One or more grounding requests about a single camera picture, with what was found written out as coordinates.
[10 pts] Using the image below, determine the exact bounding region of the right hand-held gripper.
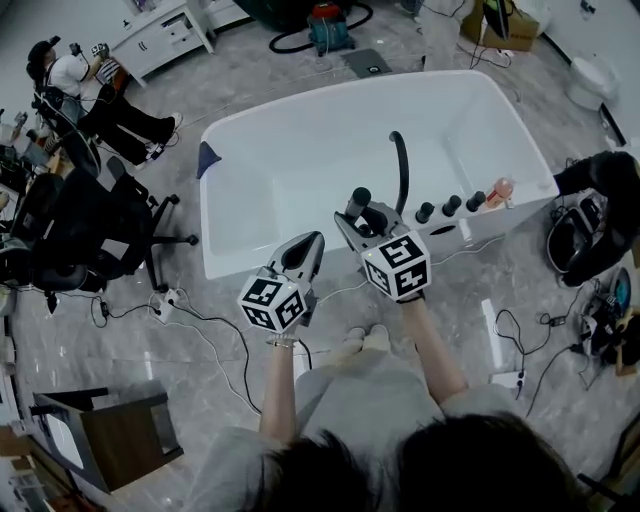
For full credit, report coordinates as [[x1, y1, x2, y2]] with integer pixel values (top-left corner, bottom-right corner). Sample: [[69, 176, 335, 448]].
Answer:
[[333, 202, 431, 305]]

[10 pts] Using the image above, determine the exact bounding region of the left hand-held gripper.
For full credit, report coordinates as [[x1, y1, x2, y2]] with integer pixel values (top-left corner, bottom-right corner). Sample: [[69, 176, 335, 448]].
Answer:
[[236, 230, 326, 333]]

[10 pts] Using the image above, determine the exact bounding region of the person's left forearm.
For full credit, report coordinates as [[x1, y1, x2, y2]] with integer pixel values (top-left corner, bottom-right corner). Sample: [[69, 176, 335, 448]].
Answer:
[[258, 344, 301, 444]]

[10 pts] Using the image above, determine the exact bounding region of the person's right forearm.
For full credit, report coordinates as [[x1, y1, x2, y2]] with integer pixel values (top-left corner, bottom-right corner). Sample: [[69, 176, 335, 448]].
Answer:
[[399, 299, 469, 409]]

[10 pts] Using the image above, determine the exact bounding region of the white bathtub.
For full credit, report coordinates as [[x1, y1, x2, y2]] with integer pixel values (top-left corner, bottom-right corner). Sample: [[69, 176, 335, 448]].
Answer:
[[198, 69, 560, 280]]

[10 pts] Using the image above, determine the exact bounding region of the black curved faucet spout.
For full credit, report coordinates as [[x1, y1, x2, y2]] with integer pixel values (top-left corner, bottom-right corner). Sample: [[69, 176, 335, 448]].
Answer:
[[388, 130, 412, 214]]

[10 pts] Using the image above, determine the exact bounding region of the person's right shoe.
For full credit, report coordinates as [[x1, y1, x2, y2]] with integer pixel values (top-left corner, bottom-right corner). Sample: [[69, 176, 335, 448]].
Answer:
[[366, 323, 392, 351]]

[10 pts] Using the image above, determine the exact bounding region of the pink bottle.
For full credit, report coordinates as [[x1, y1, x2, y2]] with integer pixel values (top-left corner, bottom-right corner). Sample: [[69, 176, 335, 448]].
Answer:
[[485, 177, 517, 211]]

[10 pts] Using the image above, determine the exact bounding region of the white power strip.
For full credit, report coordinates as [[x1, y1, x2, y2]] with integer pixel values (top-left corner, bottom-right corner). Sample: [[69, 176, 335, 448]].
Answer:
[[489, 369, 528, 389], [156, 288, 182, 321]]

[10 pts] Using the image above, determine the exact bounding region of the blue cloth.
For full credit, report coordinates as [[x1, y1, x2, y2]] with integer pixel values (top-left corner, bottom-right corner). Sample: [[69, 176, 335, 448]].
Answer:
[[195, 141, 223, 181]]

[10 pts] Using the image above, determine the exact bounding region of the person's grey clothing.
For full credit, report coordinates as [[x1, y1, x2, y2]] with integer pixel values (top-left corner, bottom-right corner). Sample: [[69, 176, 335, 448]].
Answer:
[[192, 344, 529, 512]]

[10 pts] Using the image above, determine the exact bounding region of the grey square panel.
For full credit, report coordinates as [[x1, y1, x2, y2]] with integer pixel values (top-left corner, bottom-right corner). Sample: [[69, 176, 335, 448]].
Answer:
[[341, 48, 395, 79]]

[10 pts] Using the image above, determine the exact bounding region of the black and white backpack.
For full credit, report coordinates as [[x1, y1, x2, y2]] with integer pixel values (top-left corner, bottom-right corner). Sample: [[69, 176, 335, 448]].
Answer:
[[546, 197, 609, 275]]

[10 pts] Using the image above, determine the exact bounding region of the green vacuum cleaner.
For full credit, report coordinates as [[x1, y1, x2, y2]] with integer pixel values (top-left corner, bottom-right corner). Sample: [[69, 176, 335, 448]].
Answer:
[[268, 2, 375, 55]]

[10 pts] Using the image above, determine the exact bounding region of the black office chair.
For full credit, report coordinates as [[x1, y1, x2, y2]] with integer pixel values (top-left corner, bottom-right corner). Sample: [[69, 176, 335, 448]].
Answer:
[[0, 156, 200, 314]]

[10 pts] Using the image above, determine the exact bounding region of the cardboard box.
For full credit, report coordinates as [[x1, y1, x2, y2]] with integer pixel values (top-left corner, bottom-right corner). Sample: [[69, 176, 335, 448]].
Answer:
[[459, 0, 540, 54]]

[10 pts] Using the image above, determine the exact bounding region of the dark wooden side table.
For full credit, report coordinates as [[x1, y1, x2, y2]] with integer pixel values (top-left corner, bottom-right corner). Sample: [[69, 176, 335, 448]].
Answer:
[[30, 381, 185, 495]]

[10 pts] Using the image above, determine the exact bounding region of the teal round device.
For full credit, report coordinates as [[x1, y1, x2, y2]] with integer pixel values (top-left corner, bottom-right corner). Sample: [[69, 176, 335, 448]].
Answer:
[[612, 267, 633, 309]]

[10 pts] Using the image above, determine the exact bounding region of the white cabinet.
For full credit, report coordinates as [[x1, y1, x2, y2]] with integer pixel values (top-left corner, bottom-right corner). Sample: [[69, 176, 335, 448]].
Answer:
[[108, 0, 217, 89]]

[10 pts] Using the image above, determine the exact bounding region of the orange box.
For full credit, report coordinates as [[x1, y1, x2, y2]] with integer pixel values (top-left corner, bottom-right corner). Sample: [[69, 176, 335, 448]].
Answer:
[[95, 56, 130, 92]]

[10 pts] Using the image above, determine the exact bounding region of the white toilet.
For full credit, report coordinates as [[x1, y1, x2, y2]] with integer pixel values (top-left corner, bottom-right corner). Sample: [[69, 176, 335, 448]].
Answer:
[[567, 55, 621, 112]]

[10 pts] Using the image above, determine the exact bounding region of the black floor cable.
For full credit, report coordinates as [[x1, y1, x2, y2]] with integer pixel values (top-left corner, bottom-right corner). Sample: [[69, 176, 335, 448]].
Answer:
[[92, 297, 264, 416]]

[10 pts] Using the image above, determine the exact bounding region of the black power adapter cable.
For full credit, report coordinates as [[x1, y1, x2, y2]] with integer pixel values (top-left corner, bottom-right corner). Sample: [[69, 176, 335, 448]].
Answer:
[[493, 308, 569, 351]]

